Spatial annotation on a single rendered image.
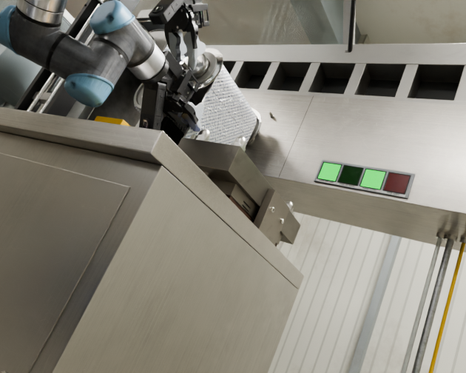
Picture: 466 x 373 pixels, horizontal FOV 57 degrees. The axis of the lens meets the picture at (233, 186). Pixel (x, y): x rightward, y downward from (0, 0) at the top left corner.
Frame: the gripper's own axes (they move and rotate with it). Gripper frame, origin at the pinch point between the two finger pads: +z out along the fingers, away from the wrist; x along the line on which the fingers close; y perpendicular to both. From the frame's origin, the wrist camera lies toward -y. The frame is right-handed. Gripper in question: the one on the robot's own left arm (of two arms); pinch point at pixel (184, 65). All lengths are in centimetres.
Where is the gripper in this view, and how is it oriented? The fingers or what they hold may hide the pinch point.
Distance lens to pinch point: 113.6
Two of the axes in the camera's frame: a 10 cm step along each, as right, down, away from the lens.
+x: -8.1, -1.7, 5.6
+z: 0.8, 9.2, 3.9
